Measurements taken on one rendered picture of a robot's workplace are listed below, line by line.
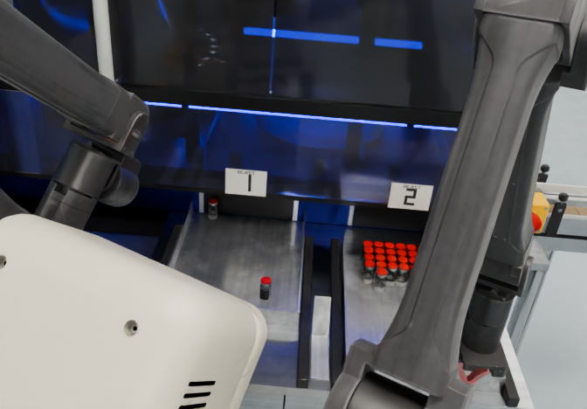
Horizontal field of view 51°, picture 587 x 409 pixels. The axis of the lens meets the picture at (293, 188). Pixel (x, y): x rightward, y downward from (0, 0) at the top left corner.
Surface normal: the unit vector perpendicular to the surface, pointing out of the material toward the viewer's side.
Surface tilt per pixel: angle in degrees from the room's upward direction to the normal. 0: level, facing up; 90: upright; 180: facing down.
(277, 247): 0
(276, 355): 0
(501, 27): 57
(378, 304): 0
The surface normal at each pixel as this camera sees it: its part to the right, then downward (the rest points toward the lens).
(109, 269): -0.01, -0.77
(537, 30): -0.41, -0.14
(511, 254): -0.49, 0.71
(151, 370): 0.05, -0.13
